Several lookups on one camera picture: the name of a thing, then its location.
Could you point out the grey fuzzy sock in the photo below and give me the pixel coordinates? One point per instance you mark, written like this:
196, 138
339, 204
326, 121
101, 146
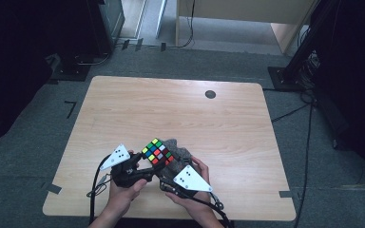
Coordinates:
180, 156

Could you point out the black stand base plate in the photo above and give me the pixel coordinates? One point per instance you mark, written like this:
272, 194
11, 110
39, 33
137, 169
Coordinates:
71, 72

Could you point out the grey tape piece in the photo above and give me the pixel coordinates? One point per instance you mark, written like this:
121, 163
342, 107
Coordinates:
53, 188
286, 194

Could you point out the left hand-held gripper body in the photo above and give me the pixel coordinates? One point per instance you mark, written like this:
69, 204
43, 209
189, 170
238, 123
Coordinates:
125, 174

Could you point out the dark curtain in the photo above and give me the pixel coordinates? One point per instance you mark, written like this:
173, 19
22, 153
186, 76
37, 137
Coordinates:
355, 79
12, 63

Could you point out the black round table grommet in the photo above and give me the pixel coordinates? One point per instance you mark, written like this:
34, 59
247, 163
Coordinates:
210, 94

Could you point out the black tape corner mark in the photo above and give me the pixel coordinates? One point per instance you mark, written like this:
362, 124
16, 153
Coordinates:
71, 109

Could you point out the black cabinet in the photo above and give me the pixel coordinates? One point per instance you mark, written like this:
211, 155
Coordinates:
104, 25

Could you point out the person's left hand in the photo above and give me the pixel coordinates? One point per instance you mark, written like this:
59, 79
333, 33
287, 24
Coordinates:
123, 198

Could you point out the person's right hand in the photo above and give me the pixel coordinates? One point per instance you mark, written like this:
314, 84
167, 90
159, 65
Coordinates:
190, 206

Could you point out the light wooden desk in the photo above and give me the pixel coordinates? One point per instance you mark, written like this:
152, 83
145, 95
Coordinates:
234, 9

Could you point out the multicoloured puzzle cube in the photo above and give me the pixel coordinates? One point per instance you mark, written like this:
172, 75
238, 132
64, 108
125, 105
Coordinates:
157, 152

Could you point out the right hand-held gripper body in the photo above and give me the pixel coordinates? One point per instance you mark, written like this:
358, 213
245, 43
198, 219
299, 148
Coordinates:
190, 180

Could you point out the black metal stand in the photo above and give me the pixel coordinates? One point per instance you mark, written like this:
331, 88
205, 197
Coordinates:
301, 47

